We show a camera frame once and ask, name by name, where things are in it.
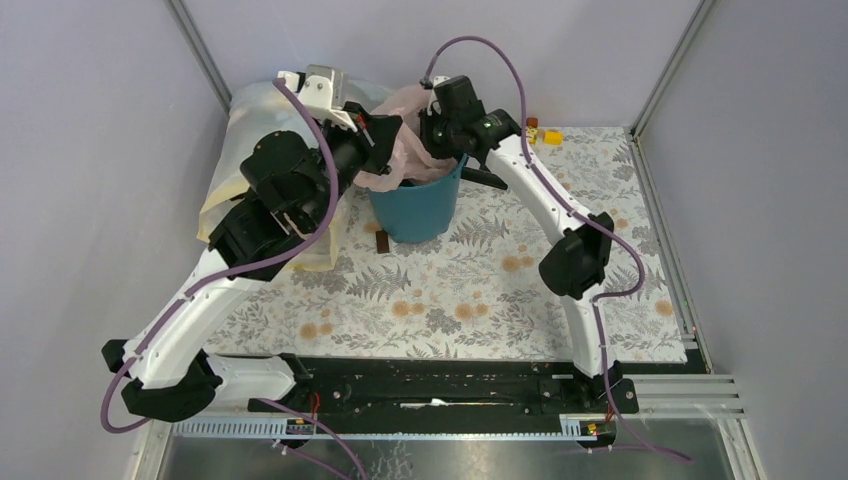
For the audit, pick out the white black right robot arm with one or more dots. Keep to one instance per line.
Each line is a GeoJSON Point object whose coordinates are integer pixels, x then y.
{"type": "Point", "coordinates": [580, 241]}

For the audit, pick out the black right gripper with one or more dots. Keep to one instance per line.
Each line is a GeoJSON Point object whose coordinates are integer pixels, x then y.
{"type": "Point", "coordinates": [426, 121]}

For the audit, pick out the yellow toy block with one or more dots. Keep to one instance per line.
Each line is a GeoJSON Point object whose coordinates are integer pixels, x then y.
{"type": "Point", "coordinates": [552, 137]}

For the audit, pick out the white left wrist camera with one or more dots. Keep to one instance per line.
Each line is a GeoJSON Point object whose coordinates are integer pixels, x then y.
{"type": "Point", "coordinates": [321, 90]}

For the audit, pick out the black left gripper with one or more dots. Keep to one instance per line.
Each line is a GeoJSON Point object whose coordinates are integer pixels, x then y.
{"type": "Point", "coordinates": [381, 132]}

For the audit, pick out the pink plastic trash bag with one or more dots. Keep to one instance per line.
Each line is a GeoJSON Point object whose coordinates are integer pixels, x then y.
{"type": "Point", "coordinates": [409, 158]}

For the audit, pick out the black white checkerboard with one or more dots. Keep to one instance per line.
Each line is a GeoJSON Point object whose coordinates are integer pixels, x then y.
{"type": "Point", "coordinates": [483, 177]}

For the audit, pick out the large translucent yellow-trimmed bag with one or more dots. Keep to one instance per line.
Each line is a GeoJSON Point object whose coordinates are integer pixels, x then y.
{"type": "Point", "coordinates": [292, 196]}

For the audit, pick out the small brown wooden block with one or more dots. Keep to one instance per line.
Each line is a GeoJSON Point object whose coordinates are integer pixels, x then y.
{"type": "Point", "coordinates": [382, 242]}

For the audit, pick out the teal plastic trash bin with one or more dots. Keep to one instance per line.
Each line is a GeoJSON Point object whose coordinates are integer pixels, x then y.
{"type": "Point", "coordinates": [417, 214]}

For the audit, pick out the floral patterned table mat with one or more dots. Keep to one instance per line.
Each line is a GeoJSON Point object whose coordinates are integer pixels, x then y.
{"type": "Point", "coordinates": [474, 291]}

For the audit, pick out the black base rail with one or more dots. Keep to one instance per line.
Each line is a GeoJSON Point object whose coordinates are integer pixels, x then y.
{"type": "Point", "coordinates": [439, 396]}

